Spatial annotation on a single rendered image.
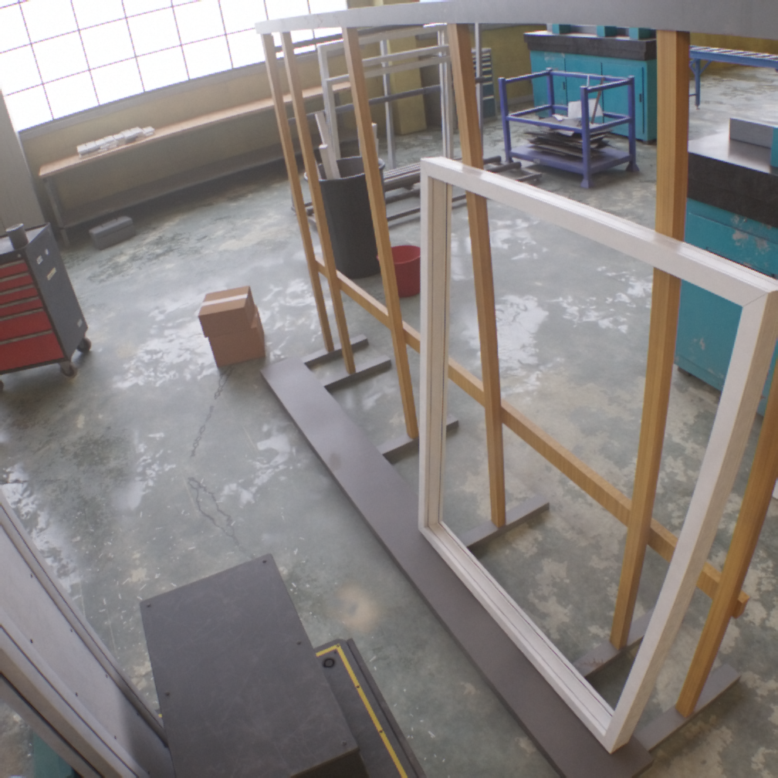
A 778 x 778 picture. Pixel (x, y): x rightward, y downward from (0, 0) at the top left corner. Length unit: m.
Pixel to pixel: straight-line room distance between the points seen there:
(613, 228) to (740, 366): 0.38
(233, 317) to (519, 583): 2.31
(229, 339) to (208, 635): 2.74
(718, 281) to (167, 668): 1.32
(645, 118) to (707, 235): 4.81
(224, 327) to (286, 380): 0.56
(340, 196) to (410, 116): 4.71
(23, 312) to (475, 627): 3.36
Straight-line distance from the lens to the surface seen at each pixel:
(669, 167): 1.31
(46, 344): 4.53
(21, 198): 7.99
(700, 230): 3.12
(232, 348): 4.03
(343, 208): 4.57
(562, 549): 2.60
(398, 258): 4.56
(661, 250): 1.28
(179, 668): 1.46
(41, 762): 1.65
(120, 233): 7.22
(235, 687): 1.39
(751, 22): 1.15
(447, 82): 6.53
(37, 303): 4.41
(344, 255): 4.74
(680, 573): 1.49
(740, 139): 3.25
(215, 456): 3.36
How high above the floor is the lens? 1.97
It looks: 32 degrees down
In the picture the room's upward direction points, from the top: 10 degrees counter-clockwise
